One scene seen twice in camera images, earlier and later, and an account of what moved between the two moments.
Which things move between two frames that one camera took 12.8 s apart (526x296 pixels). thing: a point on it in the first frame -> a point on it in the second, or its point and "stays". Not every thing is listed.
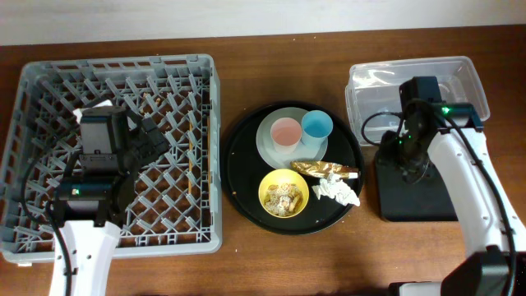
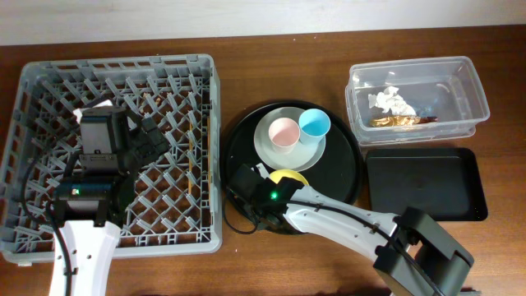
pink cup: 285,134 stays
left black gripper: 145,142 stays
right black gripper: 413,154 -> 241,181
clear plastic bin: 373,100 stays
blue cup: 316,127 stays
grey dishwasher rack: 177,202 stays
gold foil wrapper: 324,169 -> 394,121
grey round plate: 302,152 stays
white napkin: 334,187 -> 389,100
